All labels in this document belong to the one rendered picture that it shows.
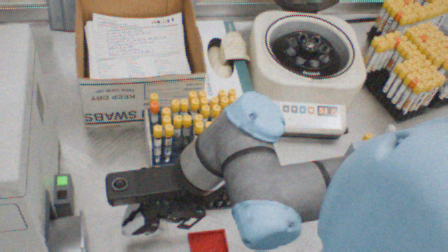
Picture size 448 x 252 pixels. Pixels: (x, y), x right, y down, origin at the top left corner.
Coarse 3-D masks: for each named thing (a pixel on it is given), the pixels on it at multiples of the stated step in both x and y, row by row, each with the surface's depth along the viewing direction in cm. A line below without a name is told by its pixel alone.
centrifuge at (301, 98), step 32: (256, 32) 105; (288, 32) 112; (320, 32) 111; (352, 32) 109; (256, 64) 100; (352, 64) 101; (288, 96) 100; (320, 96) 100; (352, 96) 101; (288, 128) 100; (320, 128) 101
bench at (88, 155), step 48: (384, 0) 130; (48, 48) 110; (48, 96) 101; (96, 144) 96; (144, 144) 97; (288, 144) 102; (336, 144) 103; (96, 192) 89; (96, 240) 84; (144, 240) 85; (240, 240) 87
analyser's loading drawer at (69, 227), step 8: (80, 216) 79; (56, 224) 80; (64, 224) 80; (72, 224) 81; (80, 224) 79; (56, 232) 79; (64, 232) 80; (72, 232) 80; (80, 232) 78; (56, 240) 79; (64, 240) 79; (72, 240) 79; (80, 240) 77; (56, 248) 78; (64, 248) 78; (72, 248) 78; (80, 248) 77
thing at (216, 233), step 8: (192, 232) 86; (200, 232) 86; (208, 232) 86; (216, 232) 87; (224, 232) 87; (192, 240) 86; (200, 240) 86; (208, 240) 86; (216, 240) 86; (224, 240) 86; (192, 248) 84; (200, 248) 85; (208, 248) 85; (216, 248) 85; (224, 248) 85
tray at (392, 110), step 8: (376, 72) 115; (384, 72) 115; (368, 80) 114; (376, 80) 114; (384, 80) 114; (368, 88) 114; (376, 88) 112; (376, 96) 113; (384, 96) 111; (384, 104) 112; (392, 104) 109; (392, 112) 110; (400, 112) 108; (408, 112) 108; (416, 112) 110; (424, 112) 112; (400, 120) 109
